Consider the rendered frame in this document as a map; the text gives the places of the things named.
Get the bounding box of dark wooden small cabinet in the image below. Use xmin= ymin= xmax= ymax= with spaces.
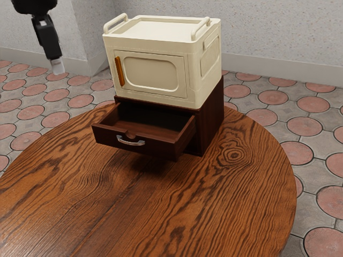
xmin=113 ymin=75 xmax=225 ymax=157

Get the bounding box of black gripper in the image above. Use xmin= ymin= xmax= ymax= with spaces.
xmin=11 ymin=0 xmax=66 ymax=75

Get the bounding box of cream box with lid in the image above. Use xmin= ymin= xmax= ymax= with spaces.
xmin=102 ymin=12 xmax=223 ymax=110

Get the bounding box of dark wooden drawer silver handle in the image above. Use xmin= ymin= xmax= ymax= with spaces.
xmin=91 ymin=101 xmax=197 ymax=162

